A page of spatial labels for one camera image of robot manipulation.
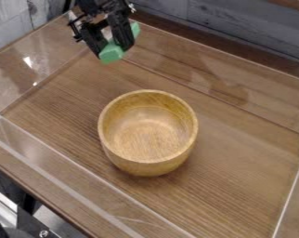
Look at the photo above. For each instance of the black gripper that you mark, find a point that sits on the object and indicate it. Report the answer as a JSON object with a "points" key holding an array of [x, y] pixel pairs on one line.
{"points": [[118, 11]]}

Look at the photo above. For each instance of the brown wooden bowl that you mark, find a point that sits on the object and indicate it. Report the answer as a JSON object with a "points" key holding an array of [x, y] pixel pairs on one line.
{"points": [[148, 130]]}

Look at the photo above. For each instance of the green rectangular block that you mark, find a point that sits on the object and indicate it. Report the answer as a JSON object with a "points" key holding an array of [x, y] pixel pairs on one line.
{"points": [[112, 51]]}

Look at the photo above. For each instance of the black metal mount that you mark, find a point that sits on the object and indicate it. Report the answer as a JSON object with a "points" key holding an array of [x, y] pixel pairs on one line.
{"points": [[46, 225]]}

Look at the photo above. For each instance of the clear acrylic tray wall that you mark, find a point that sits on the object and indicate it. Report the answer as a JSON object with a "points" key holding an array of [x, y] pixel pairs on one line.
{"points": [[235, 190]]}

